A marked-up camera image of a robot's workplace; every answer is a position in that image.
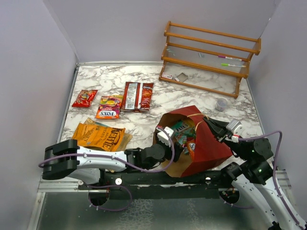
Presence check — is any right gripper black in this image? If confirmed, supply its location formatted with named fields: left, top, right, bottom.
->
left=204, top=115, right=250, bottom=160

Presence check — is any teal snack packet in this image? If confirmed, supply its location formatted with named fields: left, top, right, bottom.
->
left=175, top=133, right=196, bottom=154

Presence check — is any teal Fox's mint bag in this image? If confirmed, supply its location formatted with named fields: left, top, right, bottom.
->
left=171, top=119, right=195, bottom=135

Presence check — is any brown red paper bag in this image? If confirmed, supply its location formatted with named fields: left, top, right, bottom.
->
left=158, top=105, right=232, bottom=178

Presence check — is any red Doritos chip bag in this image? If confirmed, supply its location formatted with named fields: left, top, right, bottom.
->
left=121, top=82, right=154, bottom=112

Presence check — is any orange yellow chip bag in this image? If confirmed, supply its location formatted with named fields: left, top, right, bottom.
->
left=72, top=123, right=125, bottom=151

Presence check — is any orange Fox's candy bag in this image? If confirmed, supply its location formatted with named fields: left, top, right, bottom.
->
left=187, top=140, right=196, bottom=160
left=95, top=95, right=123, bottom=119

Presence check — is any red snack packet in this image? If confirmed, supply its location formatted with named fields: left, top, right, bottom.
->
left=72, top=90, right=98, bottom=108

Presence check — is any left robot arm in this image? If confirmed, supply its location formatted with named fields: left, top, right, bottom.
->
left=38, top=139, right=183, bottom=180

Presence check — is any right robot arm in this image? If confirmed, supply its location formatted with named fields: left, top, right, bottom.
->
left=203, top=116, right=307, bottom=230

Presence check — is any small clear plastic cup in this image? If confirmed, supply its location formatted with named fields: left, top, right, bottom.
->
left=215, top=98, right=228, bottom=112

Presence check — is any open grey small box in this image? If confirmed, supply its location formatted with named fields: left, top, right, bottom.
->
left=175, top=72, right=188, bottom=82

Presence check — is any green marker pen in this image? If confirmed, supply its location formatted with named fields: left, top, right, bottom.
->
left=221, top=63, right=246, bottom=68

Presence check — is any pink marker pen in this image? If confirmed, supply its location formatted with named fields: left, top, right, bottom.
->
left=218, top=55, right=242, bottom=61

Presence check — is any red white small box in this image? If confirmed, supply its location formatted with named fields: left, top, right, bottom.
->
left=161, top=73, right=173, bottom=80

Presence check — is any orange wooden rack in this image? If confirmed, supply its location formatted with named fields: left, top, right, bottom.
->
left=159, top=21, right=261, bottom=98

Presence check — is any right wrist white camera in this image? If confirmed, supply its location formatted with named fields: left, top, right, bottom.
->
left=226, top=119, right=243, bottom=137

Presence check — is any wrist white camera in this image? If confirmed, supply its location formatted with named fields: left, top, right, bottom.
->
left=156, top=126, right=174, bottom=147
left=226, top=119, right=243, bottom=137

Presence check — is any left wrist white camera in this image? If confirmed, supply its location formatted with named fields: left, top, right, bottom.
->
left=156, top=126, right=174, bottom=147

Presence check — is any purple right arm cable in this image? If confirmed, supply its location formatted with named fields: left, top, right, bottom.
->
left=237, top=130, right=307, bottom=228

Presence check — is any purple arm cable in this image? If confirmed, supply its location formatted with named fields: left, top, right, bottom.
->
left=237, top=130, right=307, bottom=228
left=38, top=126, right=176, bottom=173

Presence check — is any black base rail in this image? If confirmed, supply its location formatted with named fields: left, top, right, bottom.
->
left=79, top=171, right=237, bottom=201

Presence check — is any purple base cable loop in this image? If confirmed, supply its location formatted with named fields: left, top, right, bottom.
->
left=87, top=184, right=133, bottom=212

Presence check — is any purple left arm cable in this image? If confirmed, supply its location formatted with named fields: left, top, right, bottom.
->
left=38, top=126, right=176, bottom=173

